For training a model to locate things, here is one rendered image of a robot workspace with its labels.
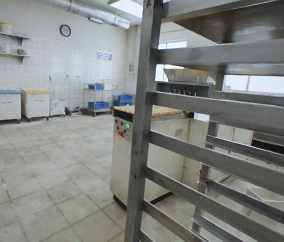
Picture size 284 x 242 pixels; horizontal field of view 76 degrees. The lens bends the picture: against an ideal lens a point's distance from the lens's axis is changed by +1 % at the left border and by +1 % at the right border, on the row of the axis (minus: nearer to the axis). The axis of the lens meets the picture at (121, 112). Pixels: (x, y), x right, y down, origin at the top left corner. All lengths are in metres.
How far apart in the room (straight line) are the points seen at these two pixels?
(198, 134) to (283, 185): 1.57
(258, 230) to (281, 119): 0.18
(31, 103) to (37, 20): 2.14
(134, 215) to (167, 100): 0.29
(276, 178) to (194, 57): 0.22
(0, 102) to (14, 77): 0.92
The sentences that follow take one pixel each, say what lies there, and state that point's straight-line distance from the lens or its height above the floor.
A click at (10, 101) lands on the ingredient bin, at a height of 0.52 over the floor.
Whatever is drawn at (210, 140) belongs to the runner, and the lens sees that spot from 0.82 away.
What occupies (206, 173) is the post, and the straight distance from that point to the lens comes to 0.87.
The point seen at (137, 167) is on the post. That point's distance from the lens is 0.44.
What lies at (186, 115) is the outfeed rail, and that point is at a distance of 1.87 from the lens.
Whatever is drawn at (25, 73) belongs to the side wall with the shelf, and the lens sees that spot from 5.32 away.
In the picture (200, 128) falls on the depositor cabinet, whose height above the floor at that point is 0.76.
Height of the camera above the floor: 1.18
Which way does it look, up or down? 11 degrees down
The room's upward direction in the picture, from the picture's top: 4 degrees clockwise
